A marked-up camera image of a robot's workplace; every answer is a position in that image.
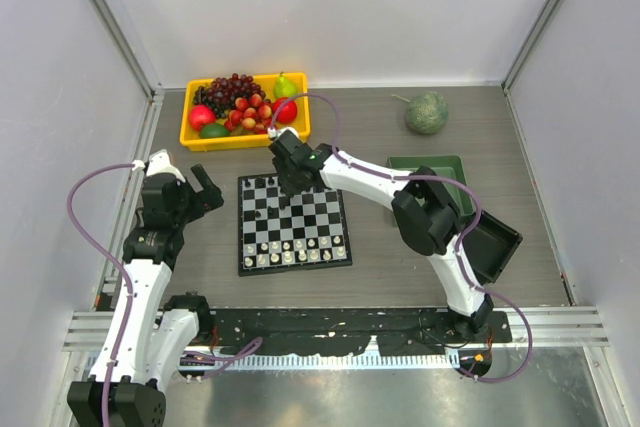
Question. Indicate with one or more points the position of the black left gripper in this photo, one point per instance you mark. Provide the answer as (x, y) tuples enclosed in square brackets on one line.
[(210, 194)]

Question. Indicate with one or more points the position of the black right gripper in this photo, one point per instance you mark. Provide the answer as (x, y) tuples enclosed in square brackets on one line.
[(289, 188)]

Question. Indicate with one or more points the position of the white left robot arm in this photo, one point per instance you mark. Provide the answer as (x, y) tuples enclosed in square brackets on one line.
[(127, 384)]

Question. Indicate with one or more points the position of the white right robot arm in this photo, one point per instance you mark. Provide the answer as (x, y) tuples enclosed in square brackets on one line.
[(426, 215)]

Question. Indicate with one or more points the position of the yellow plastic fruit bin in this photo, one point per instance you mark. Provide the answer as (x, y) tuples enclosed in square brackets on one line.
[(190, 139)]

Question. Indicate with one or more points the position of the red apple right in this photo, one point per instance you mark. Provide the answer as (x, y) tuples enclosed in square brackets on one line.
[(286, 110)]

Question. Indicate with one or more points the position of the red apple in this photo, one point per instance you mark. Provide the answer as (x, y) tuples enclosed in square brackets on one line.
[(201, 115), (286, 110)]

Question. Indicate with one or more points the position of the green lime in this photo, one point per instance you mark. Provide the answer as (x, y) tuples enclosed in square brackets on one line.
[(213, 130)]

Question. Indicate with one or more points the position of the red cherry cluster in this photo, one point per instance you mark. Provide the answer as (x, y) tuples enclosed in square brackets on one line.
[(252, 115)]

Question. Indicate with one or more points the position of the black white chessboard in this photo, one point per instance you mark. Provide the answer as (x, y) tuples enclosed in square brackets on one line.
[(277, 233)]

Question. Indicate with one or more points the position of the green pear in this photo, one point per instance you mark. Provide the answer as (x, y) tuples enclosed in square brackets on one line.
[(284, 87)]

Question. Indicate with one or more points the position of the red apple left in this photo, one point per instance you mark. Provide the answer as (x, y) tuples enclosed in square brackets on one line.
[(201, 115)]

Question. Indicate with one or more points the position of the dark red grape bunch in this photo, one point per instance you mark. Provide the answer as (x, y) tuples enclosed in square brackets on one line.
[(221, 93)]

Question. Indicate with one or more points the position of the green round melon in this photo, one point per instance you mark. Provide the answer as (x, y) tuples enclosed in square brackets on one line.
[(425, 114)]

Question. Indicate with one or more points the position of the green plastic tray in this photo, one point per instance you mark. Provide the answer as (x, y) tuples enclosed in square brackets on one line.
[(449, 166)]

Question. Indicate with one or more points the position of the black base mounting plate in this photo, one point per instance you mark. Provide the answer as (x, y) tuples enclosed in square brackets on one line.
[(343, 332)]

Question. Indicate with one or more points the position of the black plastic tray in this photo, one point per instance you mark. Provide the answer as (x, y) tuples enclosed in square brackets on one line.
[(490, 246)]

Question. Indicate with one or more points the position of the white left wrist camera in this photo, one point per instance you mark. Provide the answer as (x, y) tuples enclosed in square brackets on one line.
[(158, 163)]

